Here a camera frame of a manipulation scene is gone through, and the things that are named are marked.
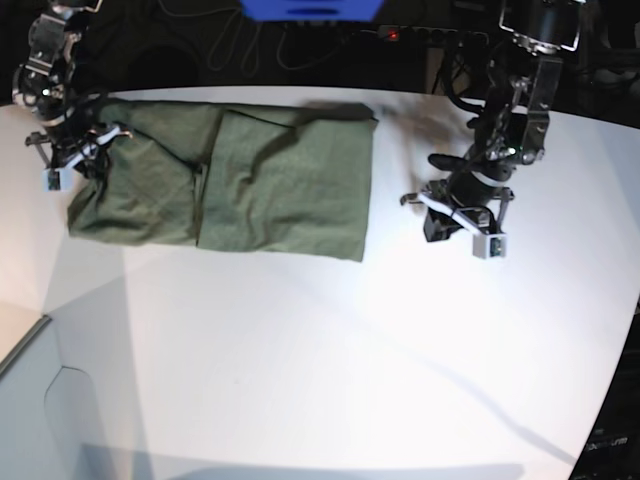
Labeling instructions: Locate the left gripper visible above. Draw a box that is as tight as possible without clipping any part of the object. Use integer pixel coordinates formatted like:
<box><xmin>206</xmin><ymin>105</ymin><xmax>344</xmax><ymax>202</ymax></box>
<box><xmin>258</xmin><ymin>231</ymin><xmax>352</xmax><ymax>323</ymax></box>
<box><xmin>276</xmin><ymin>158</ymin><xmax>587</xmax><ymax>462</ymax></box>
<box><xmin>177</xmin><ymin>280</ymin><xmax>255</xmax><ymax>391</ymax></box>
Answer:
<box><xmin>400</xmin><ymin>180</ymin><xmax>515</xmax><ymax>243</ymax></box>

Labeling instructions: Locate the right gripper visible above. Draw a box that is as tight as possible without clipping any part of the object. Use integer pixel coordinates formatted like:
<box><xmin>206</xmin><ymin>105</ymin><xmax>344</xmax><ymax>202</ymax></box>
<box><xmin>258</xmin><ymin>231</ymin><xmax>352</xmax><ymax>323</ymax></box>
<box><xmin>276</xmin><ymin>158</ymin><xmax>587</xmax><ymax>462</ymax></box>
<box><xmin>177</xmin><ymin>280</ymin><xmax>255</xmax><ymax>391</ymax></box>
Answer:
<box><xmin>25</xmin><ymin>124</ymin><xmax>133</xmax><ymax>170</ymax></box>

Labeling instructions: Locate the olive green t-shirt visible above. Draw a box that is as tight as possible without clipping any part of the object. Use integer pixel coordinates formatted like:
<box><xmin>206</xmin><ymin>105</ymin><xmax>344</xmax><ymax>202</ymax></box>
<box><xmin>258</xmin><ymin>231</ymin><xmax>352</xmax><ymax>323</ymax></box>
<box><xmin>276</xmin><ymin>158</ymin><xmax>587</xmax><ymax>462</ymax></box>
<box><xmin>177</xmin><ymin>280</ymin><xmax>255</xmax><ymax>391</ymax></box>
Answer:
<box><xmin>67</xmin><ymin>100</ymin><xmax>377</xmax><ymax>262</ymax></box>

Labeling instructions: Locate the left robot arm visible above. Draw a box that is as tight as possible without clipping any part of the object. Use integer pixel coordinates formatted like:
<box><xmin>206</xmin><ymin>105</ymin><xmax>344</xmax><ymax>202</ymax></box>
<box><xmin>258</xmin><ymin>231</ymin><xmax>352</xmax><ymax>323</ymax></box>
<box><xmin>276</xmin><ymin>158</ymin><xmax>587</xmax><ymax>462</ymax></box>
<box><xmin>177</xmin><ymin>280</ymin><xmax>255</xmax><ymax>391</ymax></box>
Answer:
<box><xmin>400</xmin><ymin>1</ymin><xmax>584</xmax><ymax>259</ymax></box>

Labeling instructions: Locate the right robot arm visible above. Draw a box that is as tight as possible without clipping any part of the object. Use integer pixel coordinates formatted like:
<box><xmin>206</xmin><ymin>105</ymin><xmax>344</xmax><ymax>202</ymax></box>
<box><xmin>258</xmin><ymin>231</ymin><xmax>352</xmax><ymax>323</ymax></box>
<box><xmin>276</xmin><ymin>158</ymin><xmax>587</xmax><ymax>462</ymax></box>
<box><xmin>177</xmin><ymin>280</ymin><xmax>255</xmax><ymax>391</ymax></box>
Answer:
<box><xmin>12</xmin><ymin>1</ymin><xmax>131</xmax><ymax>179</ymax></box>

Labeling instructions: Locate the black power strip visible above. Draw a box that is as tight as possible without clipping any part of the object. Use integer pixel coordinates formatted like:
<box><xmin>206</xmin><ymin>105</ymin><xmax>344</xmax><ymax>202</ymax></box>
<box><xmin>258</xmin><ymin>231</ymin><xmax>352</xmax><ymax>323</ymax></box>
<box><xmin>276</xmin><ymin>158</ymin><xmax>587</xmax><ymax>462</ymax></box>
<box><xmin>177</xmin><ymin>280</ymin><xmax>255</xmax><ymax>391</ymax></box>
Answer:
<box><xmin>376</xmin><ymin>25</ymin><xmax>489</xmax><ymax>48</ymax></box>

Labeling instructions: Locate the blue box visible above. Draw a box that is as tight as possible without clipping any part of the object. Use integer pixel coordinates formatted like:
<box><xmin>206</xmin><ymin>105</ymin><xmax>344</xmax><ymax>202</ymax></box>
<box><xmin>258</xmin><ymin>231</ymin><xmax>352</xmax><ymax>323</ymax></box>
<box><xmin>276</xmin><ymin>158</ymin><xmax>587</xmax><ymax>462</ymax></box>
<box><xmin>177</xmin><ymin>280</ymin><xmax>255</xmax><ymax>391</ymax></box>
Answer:
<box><xmin>240</xmin><ymin>0</ymin><xmax>384</xmax><ymax>22</ymax></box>

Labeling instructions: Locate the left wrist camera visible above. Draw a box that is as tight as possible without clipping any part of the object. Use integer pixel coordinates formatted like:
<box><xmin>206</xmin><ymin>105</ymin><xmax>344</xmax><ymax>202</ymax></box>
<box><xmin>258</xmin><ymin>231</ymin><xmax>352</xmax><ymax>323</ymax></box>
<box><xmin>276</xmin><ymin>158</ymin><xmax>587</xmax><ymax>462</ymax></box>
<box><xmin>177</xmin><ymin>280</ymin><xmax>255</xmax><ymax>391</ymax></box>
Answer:
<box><xmin>472</xmin><ymin>233</ymin><xmax>508</xmax><ymax>260</ymax></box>

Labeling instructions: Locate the white cable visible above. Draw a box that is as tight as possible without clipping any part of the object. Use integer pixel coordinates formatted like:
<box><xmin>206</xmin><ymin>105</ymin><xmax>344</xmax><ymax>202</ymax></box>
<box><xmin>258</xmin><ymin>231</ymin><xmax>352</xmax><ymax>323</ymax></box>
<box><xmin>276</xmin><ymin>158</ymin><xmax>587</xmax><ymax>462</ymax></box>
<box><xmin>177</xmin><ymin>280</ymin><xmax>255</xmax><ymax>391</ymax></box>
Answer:
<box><xmin>199</xmin><ymin>9</ymin><xmax>351</xmax><ymax>71</ymax></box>

